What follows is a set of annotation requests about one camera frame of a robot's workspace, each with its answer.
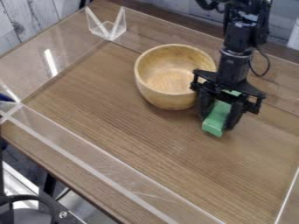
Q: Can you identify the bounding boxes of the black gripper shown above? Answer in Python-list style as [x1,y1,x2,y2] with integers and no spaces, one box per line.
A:
[190,69,266,130]

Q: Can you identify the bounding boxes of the green rectangular block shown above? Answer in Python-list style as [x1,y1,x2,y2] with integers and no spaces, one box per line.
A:
[201,98,234,137]

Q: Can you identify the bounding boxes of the brown wooden bowl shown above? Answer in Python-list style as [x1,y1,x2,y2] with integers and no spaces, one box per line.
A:
[133,44,216,110]

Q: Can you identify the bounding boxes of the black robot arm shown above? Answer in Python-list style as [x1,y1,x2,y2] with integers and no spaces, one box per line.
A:
[190,0,272,130]

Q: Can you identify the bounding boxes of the black table leg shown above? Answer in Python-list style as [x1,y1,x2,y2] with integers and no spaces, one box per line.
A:
[42,174,57,197]

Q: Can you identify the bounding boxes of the clear acrylic tray wall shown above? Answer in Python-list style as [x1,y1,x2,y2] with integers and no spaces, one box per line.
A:
[0,0,299,224]

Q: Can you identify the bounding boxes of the grey metal bracket with screw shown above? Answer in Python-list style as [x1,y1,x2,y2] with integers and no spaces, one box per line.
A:
[52,202,86,224]

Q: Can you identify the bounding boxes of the black cable lower left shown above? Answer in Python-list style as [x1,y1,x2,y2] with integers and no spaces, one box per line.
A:
[0,193,60,224]

